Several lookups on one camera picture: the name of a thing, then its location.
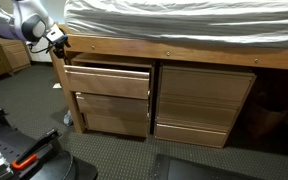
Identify wooden bed frame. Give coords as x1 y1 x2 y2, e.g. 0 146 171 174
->
48 23 288 134

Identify wooden drawer cabinet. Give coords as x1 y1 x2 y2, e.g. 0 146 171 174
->
155 65 256 148
64 53 153 137

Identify right wooden drawer cabinet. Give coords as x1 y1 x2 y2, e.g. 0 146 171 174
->
155 65 256 148

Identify left wooden drawer cabinet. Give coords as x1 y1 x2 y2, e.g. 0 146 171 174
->
64 53 153 137

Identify orange clamp near left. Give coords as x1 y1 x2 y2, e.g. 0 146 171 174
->
11 154 37 170

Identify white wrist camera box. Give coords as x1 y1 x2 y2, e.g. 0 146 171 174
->
44 24 67 44

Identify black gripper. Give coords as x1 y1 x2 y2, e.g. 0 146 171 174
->
53 40 70 59

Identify white striped mattress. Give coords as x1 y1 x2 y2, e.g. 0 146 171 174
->
64 0 288 49

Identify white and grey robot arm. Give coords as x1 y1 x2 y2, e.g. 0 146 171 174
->
0 0 69 59

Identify wooden drawer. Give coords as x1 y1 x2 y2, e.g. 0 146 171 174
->
64 65 149 99
76 93 148 121

